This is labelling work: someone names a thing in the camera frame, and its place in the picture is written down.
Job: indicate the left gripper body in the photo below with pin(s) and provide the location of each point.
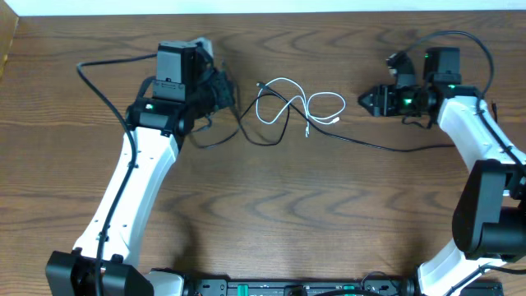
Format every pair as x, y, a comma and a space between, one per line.
214, 94

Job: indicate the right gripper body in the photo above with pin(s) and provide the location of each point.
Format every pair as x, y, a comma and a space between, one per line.
399, 102

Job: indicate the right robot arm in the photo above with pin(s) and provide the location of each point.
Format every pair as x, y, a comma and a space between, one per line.
488, 224

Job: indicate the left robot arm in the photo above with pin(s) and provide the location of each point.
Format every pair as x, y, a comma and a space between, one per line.
104, 259

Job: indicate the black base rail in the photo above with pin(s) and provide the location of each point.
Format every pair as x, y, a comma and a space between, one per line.
287, 288

